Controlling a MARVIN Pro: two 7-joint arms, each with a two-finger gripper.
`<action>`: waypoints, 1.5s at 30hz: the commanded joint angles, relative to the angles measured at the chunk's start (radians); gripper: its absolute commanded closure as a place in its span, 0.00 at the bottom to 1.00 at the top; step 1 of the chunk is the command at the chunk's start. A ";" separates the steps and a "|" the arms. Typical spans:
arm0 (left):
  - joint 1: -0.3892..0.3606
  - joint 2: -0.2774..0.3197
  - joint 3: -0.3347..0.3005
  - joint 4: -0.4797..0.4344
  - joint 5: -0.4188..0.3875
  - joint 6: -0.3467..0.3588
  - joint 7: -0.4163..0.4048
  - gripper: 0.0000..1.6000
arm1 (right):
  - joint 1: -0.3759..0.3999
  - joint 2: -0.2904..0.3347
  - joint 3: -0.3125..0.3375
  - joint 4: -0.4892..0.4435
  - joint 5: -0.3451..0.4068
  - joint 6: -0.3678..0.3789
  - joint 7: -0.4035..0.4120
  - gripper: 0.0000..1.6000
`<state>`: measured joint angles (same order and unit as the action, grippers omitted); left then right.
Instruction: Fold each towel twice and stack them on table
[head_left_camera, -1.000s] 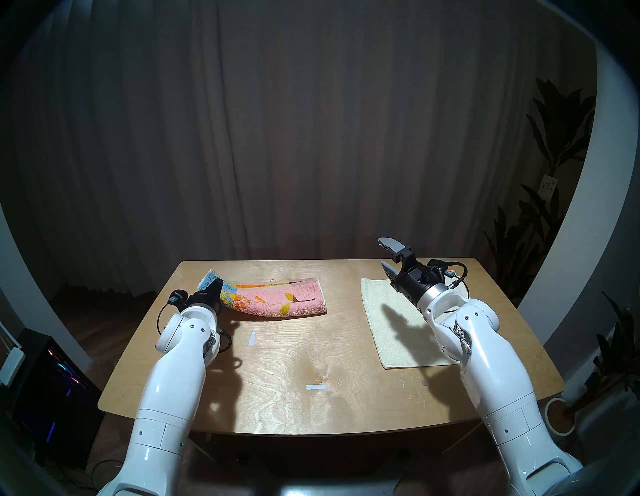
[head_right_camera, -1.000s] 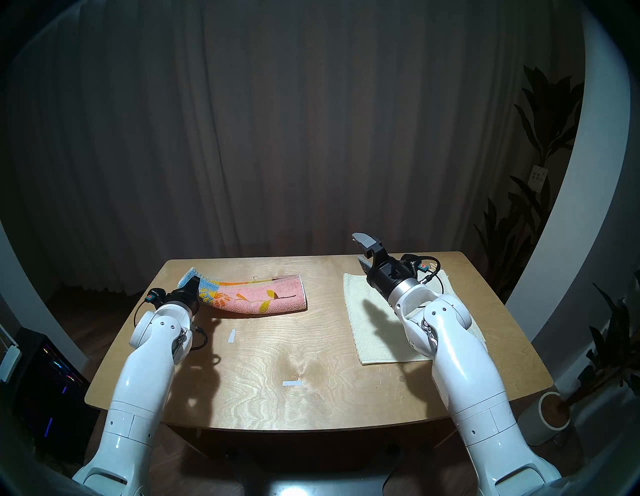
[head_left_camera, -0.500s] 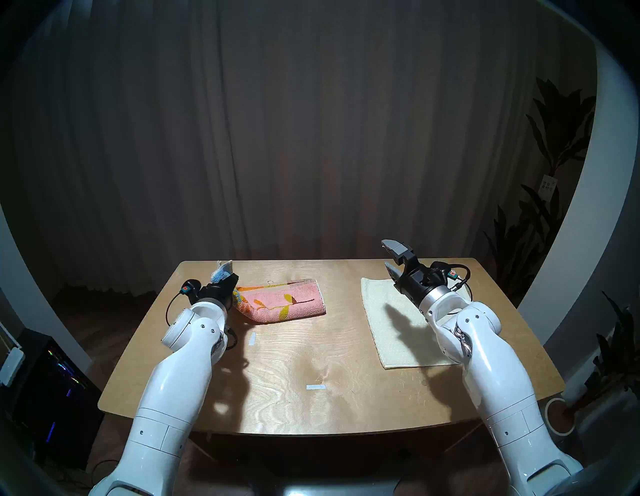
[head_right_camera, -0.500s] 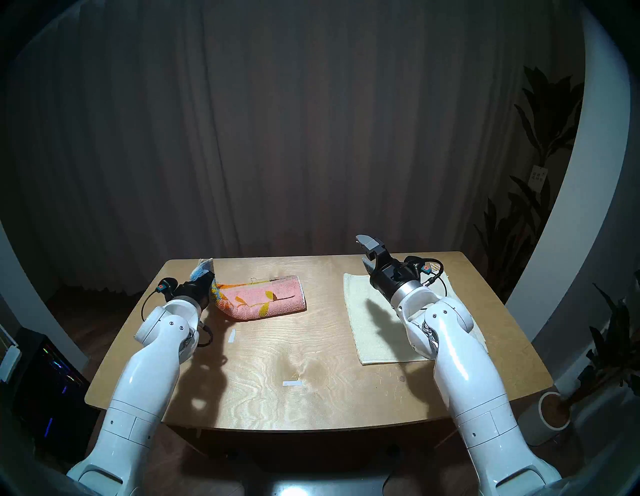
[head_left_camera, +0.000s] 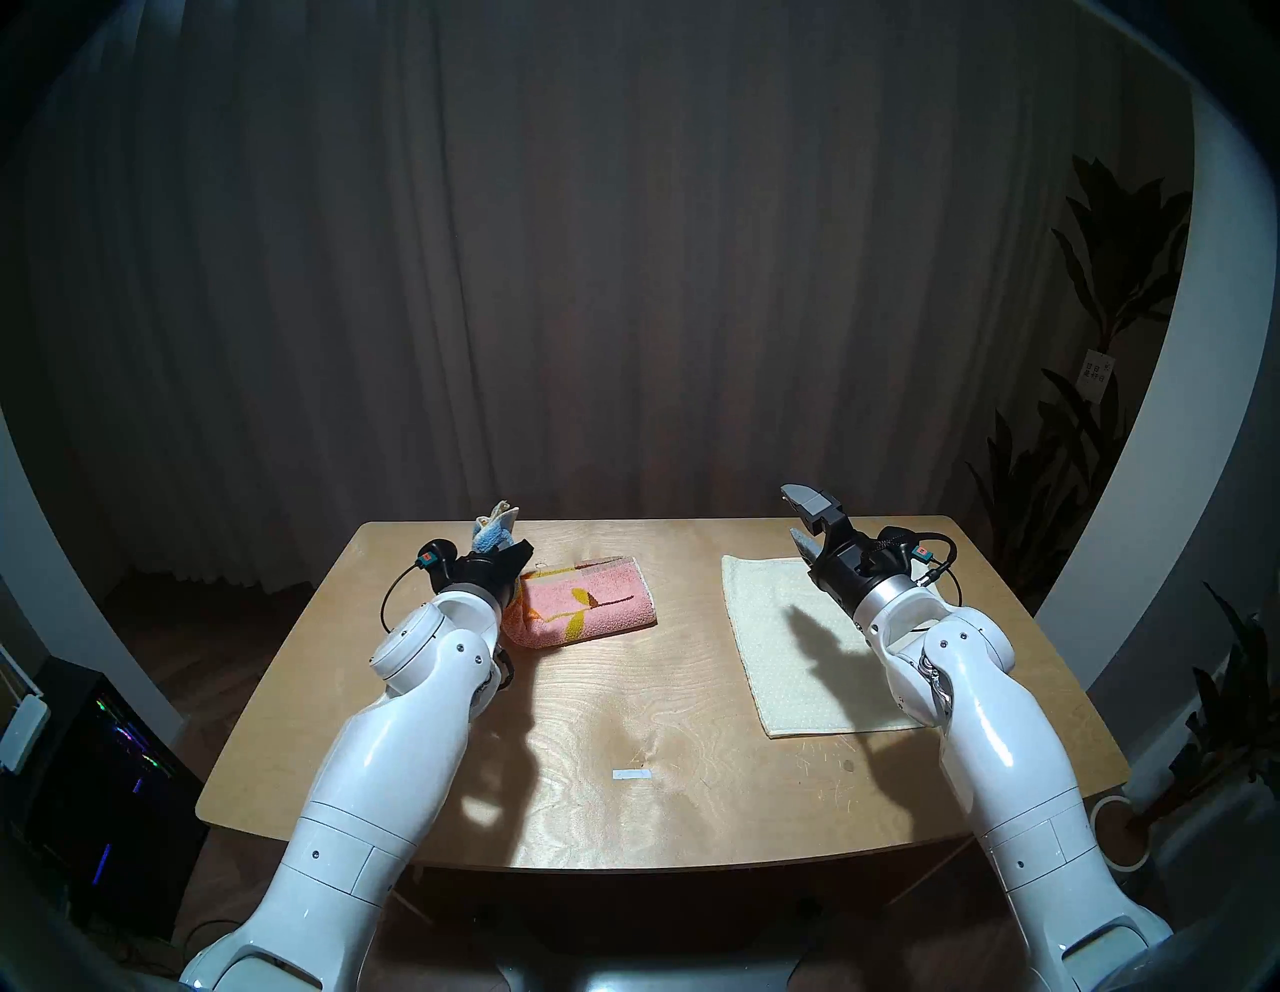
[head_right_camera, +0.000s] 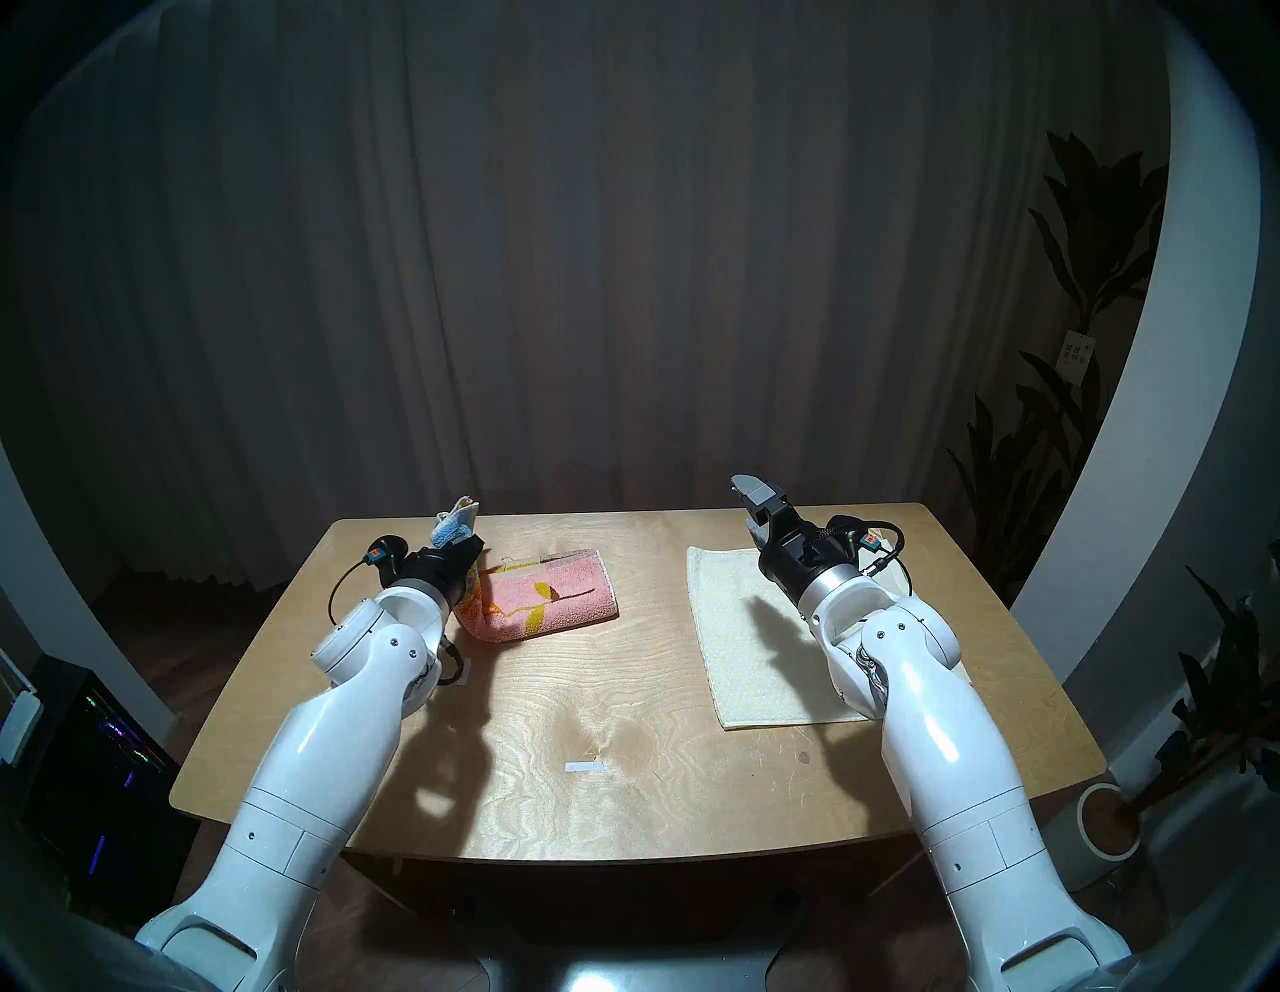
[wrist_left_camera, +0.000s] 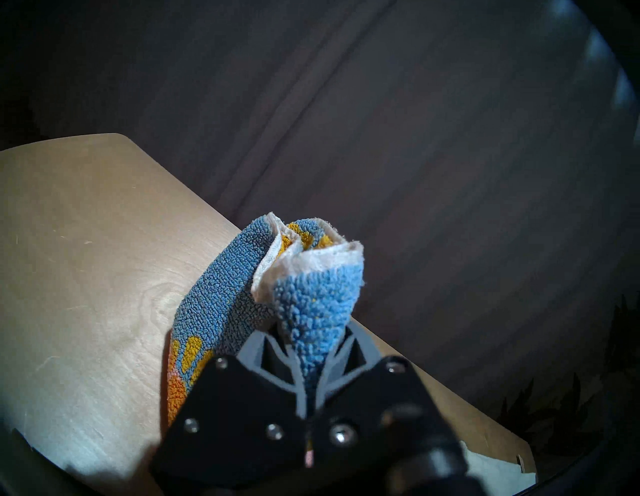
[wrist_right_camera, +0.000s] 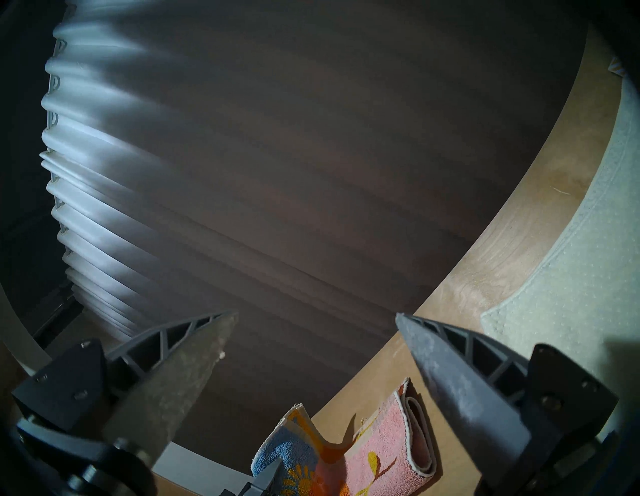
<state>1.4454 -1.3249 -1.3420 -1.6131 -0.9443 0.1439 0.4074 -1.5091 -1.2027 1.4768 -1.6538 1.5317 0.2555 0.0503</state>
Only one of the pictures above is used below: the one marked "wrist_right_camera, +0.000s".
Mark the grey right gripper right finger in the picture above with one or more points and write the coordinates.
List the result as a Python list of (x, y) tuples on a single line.
[(470, 395)]

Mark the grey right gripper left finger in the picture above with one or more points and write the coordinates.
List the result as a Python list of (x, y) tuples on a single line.
[(165, 385)]

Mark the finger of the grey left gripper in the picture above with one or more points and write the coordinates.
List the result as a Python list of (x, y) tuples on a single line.
[(267, 482)]

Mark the colourful sun print towel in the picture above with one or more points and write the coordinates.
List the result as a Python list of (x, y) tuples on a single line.
[(385, 450)]

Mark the cream dotted towel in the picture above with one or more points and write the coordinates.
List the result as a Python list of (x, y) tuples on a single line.
[(575, 280)]

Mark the beige pleated curtain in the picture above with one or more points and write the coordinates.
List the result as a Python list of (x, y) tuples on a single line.
[(300, 150)]

